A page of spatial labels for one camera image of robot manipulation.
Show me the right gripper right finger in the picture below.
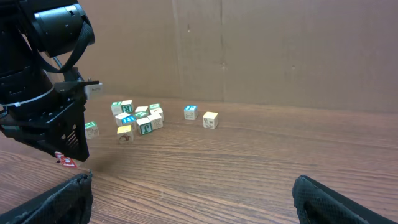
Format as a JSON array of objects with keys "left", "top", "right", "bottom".
[{"left": 292, "top": 175, "right": 397, "bottom": 224}]

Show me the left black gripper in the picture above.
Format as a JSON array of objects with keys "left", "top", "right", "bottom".
[{"left": 1, "top": 68, "right": 99, "bottom": 162}]

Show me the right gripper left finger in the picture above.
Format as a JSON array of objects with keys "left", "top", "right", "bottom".
[{"left": 1, "top": 172, "right": 93, "bottom": 224}]

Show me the white block red side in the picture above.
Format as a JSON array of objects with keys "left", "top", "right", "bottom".
[{"left": 55, "top": 152, "right": 78, "bottom": 168}]

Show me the yellow top block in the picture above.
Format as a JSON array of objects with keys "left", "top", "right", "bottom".
[{"left": 117, "top": 125, "right": 134, "bottom": 144}]

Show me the yellow block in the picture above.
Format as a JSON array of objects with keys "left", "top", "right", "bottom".
[
  {"left": 203, "top": 111, "right": 218, "bottom": 129},
  {"left": 117, "top": 125, "right": 134, "bottom": 144}
]

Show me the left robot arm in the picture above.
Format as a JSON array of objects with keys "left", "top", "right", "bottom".
[{"left": 1, "top": 0, "right": 101, "bottom": 161}]

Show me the green R letter block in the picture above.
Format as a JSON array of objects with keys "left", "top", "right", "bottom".
[{"left": 85, "top": 121, "right": 100, "bottom": 139}]

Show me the white tool picture block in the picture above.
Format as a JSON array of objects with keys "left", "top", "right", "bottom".
[{"left": 115, "top": 113, "right": 130, "bottom": 126}]

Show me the blue top block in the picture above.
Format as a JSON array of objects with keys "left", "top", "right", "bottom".
[{"left": 121, "top": 115, "right": 137, "bottom": 131}]

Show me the white block green side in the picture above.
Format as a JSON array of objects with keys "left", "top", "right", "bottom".
[{"left": 121, "top": 100, "right": 134, "bottom": 113}]

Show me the white block dark side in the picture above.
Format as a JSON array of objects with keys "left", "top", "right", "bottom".
[{"left": 136, "top": 117, "right": 153, "bottom": 135}]

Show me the white plain picture block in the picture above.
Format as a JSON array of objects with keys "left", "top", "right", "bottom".
[{"left": 134, "top": 106, "right": 149, "bottom": 113}]

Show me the green top picture block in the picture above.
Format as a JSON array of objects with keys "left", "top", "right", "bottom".
[{"left": 149, "top": 103, "right": 161, "bottom": 110}]

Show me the white red picture block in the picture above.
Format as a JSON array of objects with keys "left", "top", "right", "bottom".
[{"left": 150, "top": 107, "right": 164, "bottom": 121}]

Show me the blue P letter block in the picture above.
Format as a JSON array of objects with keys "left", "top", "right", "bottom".
[{"left": 184, "top": 105, "right": 198, "bottom": 120}]

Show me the yellow block far right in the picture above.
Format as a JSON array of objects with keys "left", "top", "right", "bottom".
[{"left": 203, "top": 111, "right": 218, "bottom": 129}]

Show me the cardboard back panel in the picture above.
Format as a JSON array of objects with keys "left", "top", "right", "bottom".
[{"left": 78, "top": 0, "right": 397, "bottom": 113}]

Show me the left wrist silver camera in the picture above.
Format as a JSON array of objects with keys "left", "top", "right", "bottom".
[{"left": 84, "top": 83, "right": 104, "bottom": 100}]

